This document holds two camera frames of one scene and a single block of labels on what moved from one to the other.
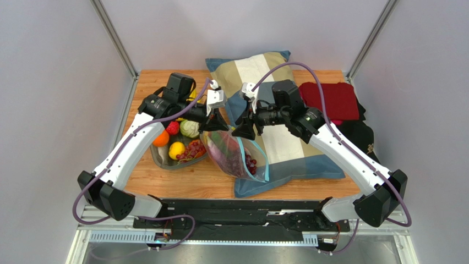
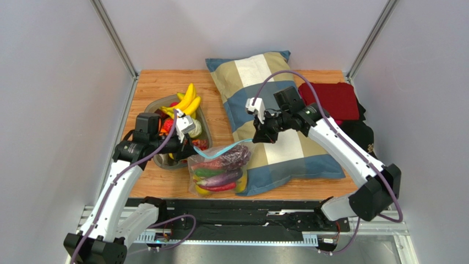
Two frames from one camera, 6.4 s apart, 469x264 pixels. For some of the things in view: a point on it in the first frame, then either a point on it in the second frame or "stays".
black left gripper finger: x=214 y=122 to x=187 y=150
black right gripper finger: x=245 y=128 to x=263 y=136
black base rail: x=243 y=219 stays
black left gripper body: x=197 y=113 to x=173 y=145
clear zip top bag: x=235 y=155 to x=219 y=168
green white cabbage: x=189 y=128 stays
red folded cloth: x=339 y=99 stays
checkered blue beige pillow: x=289 y=160 stays
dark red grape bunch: x=242 y=165 to x=235 y=158
